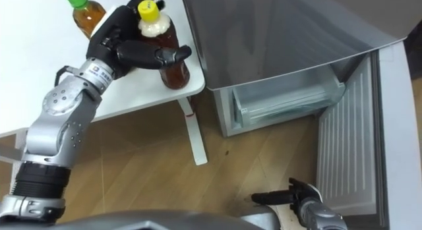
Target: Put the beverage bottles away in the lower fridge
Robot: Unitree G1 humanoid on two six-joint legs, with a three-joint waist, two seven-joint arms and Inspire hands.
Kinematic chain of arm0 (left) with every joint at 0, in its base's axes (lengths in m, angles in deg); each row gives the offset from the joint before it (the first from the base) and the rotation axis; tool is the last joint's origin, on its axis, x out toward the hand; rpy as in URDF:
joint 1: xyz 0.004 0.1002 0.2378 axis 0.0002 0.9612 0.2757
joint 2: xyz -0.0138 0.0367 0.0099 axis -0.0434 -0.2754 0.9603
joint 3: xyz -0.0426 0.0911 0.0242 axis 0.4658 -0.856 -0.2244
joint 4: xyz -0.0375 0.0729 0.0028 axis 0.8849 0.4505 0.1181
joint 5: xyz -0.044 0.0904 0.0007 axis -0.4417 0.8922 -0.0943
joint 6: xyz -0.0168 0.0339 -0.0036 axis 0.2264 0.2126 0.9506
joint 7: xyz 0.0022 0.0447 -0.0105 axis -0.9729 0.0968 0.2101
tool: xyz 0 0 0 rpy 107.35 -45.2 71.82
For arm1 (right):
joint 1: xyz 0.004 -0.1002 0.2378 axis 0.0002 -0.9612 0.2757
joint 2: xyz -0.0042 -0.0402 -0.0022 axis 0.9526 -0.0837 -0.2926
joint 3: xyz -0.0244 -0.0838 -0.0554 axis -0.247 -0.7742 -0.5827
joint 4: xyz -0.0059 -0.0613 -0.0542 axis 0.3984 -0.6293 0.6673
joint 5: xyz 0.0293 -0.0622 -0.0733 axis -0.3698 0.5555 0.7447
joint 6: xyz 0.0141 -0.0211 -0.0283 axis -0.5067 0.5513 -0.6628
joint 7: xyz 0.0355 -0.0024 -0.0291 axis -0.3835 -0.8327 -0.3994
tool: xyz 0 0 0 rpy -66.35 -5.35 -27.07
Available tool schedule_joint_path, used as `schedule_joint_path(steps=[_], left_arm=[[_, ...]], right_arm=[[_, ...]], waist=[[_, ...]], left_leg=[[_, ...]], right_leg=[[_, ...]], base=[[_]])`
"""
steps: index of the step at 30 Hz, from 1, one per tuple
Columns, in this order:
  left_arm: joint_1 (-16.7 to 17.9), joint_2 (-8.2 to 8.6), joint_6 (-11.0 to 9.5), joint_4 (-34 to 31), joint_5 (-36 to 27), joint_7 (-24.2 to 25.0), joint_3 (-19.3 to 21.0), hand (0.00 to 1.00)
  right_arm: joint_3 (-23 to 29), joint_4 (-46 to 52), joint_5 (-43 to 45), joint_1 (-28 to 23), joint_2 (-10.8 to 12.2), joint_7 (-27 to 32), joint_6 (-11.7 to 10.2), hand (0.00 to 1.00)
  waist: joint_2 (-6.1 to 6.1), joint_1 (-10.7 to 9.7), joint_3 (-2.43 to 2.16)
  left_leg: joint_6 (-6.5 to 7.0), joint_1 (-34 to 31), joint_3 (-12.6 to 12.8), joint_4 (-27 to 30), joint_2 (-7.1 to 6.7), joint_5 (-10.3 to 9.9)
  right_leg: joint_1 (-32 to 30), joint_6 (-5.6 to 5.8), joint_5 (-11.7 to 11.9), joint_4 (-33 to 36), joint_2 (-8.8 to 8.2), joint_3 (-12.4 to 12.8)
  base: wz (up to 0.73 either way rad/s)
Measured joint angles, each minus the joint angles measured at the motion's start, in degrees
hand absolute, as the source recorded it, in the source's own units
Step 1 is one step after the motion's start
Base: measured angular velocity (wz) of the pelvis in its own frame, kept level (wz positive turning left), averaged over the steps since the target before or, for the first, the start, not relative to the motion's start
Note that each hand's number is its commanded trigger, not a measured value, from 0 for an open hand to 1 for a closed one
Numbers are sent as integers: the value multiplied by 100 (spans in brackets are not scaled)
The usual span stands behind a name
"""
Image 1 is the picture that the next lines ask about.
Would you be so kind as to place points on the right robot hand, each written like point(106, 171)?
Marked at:
point(287, 195)

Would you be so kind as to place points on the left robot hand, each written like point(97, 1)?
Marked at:
point(132, 53)

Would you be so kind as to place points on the yellow-capped brown drink bottle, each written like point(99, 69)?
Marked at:
point(168, 48)

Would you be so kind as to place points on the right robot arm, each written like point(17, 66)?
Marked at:
point(321, 215)

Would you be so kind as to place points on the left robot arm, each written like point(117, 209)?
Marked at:
point(56, 124)

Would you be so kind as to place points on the green-capped brown drink bottle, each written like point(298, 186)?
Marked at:
point(86, 17)

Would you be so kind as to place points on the white desk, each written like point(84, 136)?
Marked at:
point(39, 52)

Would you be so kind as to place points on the grey fridge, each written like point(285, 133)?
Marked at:
point(277, 48)

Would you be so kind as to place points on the robot body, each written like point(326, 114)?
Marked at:
point(132, 221)

